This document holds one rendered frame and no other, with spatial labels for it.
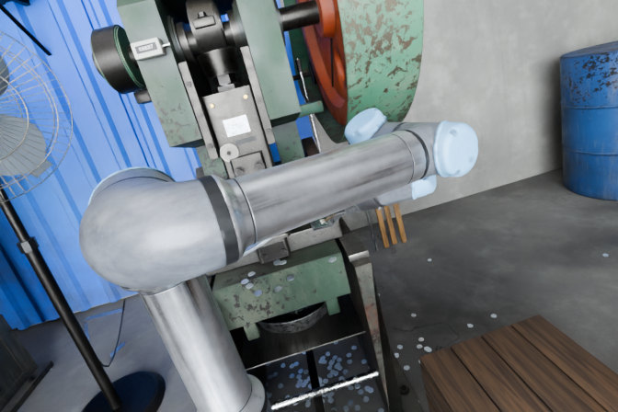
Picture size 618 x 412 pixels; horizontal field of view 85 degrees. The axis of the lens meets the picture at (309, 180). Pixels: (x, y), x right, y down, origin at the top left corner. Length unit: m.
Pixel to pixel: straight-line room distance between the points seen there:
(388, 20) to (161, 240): 0.63
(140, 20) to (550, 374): 1.34
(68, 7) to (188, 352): 2.21
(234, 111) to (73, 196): 1.75
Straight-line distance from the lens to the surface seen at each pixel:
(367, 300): 1.05
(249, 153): 1.05
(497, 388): 1.04
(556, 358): 1.13
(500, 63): 2.83
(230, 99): 1.04
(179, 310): 0.50
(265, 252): 1.06
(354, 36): 0.77
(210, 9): 1.07
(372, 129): 0.56
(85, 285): 2.87
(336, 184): 0.38
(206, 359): 0.55
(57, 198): 2.67
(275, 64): 1.00
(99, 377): 1.82
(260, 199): 0.34
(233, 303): 1.07
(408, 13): 0.81
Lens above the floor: 1.15
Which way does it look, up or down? 17 degrees down
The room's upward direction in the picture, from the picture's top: 15 degrees counter-clockwise
